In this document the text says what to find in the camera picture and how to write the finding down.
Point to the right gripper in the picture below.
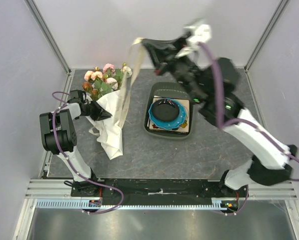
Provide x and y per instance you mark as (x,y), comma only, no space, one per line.
(164,63)

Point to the wooden puzzle board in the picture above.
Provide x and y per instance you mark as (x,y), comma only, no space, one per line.
(184,128)

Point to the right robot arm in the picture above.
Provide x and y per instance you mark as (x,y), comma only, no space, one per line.
(213,88)

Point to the left aluminium frame post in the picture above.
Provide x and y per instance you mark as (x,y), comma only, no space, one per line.
(48,34)

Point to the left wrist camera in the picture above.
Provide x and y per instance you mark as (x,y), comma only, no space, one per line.
(77,96)

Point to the white wrapping paper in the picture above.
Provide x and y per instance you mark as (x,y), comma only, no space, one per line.
(108,131)

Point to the blue plate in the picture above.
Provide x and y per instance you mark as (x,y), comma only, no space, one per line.
(175,124)

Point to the dark green tray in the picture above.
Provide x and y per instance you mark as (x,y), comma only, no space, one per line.
(169,90)

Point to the cream ribbon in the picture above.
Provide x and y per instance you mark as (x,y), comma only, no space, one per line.
(124,96)

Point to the grey cable duct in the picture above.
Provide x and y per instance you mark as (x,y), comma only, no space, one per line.
(215,205)

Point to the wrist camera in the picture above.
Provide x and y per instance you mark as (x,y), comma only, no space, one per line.
(197,32)
(77,96)

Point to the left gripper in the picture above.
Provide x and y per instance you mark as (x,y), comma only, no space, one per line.
(100,113)

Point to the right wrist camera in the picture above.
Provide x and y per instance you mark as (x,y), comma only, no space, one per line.
(197,32)

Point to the white flower stem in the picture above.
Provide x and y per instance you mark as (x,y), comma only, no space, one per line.
(120,73)

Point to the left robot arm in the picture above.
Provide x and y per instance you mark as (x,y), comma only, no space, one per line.
(58,136)

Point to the pink flower stems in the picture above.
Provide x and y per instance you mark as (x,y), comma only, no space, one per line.
(103,79)

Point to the orange flower stem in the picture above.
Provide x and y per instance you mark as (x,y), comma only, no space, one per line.
(93,92)

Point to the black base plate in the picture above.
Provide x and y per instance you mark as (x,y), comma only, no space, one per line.
(157,192)

